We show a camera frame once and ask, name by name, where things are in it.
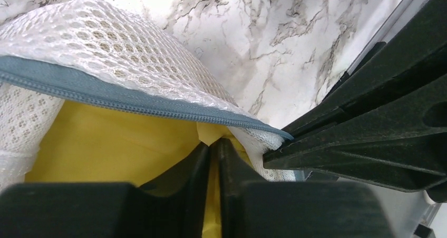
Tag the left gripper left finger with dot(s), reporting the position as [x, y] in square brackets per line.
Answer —
[170, 205]

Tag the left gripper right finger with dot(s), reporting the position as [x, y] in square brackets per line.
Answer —
[251, 206]

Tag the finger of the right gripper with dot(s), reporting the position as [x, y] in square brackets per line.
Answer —
[386, 124]

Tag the yellow bra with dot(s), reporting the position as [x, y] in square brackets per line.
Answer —
[87, 144]

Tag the white mesh cylindrical laundry bag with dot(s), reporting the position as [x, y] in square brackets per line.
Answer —
[92, 53]

